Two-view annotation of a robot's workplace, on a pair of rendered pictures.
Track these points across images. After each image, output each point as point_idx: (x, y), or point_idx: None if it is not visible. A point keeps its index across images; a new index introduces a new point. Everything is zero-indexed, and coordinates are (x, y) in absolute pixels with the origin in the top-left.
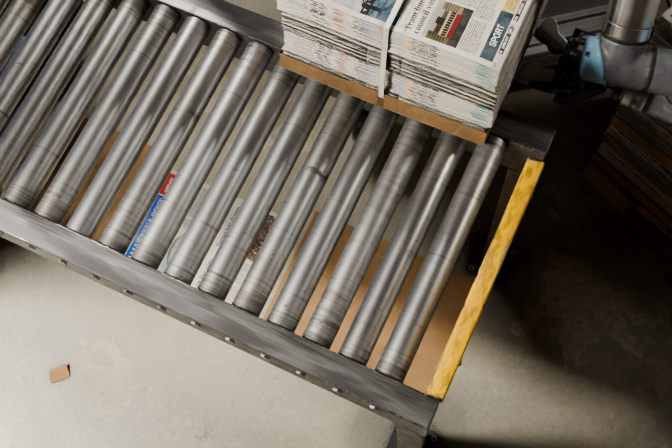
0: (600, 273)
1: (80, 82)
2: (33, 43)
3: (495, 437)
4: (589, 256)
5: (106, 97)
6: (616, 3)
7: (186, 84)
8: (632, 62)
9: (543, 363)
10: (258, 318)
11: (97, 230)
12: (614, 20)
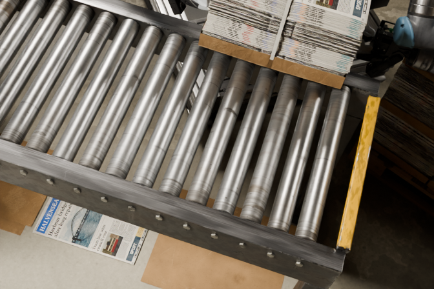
0: (371, 215)
1: (52, 60)
2: (13, 36)
3: None
4: (362, 204)
5: (73, 69)
6: None
7: (74, 108)
8: (430, 29)
9: (346, 277)
10: (208, 207)
11: (73, 159)
12: (418, 2)
